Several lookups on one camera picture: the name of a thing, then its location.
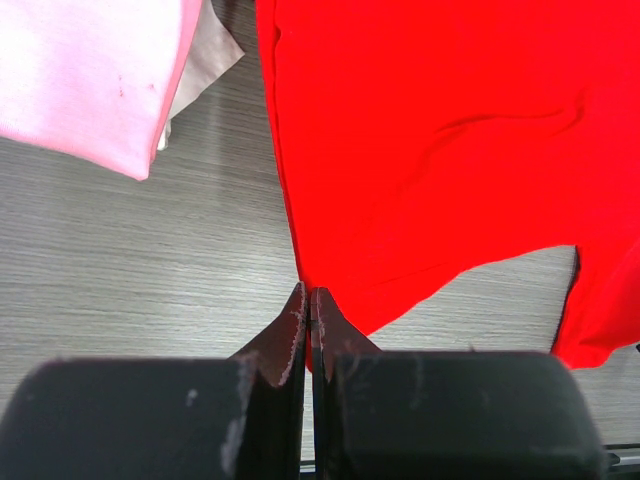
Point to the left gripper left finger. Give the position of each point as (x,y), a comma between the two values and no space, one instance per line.
(165,418)

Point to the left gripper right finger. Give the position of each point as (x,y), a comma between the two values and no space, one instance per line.
(443,415)

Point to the red t shirt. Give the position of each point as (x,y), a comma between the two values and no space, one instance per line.
(416,140)

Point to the folded white t shirt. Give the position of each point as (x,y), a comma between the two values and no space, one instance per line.
(213,52)

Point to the folded pink t shirt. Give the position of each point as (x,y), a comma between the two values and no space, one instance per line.
(93,79)

